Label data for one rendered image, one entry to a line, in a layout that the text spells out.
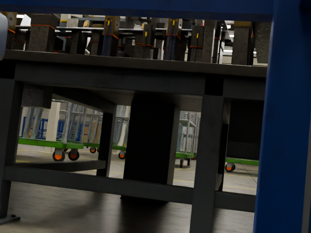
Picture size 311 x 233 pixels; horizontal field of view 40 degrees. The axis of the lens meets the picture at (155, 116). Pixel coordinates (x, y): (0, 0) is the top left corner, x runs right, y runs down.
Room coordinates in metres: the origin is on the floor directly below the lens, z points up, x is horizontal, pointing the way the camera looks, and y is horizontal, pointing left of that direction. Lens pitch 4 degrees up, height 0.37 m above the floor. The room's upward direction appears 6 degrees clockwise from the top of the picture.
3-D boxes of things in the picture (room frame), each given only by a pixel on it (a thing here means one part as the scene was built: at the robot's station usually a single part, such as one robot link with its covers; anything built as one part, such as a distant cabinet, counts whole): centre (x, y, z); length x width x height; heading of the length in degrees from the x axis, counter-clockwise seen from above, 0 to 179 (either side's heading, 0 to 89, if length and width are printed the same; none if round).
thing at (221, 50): (2.24, -0.29, 0.84); 0.12 x 0.05 x 0.29; 164
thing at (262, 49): (2.35, -0.63, 1.02); 0.90 x 0.22 x 0.03; 164
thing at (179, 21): (2.08, -0.04, 0.87); 0.12 x 0.07 x 0.35; 164
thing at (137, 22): (2.57, 0.14, 0.95); 0.18 x 0.13 x 0.49; 74
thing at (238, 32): (2.08, -0.38, 0.88); 0.08 x 0.08 x 0.36; 74
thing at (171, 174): (2.98, 0.00, 0.33); 0.31 x 0.31 x 0.66; 79
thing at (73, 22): (2.67, 0.56, 0.90); 0.13 x 0.08 x 0.41; 164
